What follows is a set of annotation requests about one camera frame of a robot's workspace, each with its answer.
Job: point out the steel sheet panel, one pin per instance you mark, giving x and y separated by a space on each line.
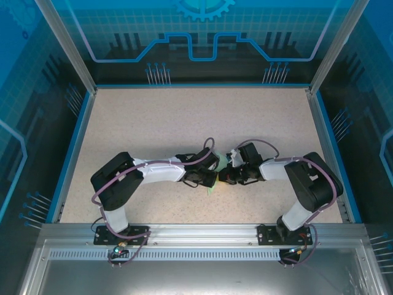
196 279

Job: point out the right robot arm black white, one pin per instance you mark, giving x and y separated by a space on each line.
313 184

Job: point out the blue table side trim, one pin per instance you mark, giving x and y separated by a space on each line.
78 129
330 129

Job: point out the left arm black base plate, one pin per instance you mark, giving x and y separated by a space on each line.
138 235

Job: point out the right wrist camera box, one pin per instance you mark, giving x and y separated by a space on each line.
235 158

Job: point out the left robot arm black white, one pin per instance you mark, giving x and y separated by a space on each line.
116 184

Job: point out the aluminium mounting rail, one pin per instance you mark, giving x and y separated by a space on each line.
202 233

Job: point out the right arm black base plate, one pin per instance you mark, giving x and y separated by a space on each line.
267 235

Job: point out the aluminium frame post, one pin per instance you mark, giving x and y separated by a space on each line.
334 46
72 52

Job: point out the pale green paper sheet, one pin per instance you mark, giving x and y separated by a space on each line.
221 163

